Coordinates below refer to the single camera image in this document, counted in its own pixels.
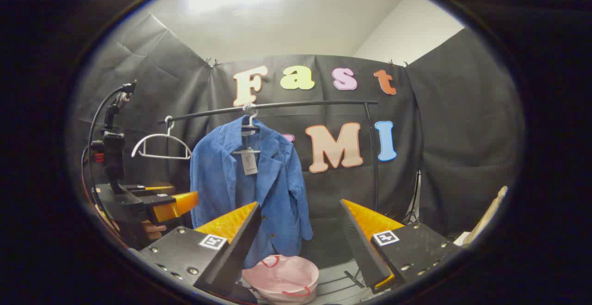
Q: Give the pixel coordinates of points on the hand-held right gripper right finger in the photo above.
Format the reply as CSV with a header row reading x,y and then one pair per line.
x,y
363,249

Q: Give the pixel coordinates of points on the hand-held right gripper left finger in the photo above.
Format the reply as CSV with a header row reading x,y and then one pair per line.
x,y
236,254

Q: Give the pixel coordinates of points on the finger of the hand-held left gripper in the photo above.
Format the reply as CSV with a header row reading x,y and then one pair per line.
x,y
173,205
152,188

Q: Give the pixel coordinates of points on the pink laundry hamper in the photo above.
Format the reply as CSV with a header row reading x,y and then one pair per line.
x,y
286,277

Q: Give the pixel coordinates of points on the white plastic hanger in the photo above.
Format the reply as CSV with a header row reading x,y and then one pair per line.
x,y
159,135
245,152

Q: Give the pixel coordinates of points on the black clothes rack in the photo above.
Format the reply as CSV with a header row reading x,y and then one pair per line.
x,y
314,104

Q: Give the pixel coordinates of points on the black tripod stand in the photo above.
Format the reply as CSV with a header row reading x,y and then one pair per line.
x,y
410,213

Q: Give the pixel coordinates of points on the beige wooden board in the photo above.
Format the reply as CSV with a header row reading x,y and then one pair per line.
x,y
490,212

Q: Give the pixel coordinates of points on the black backdrop cloth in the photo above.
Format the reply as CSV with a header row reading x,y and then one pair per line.
x,y
462,134

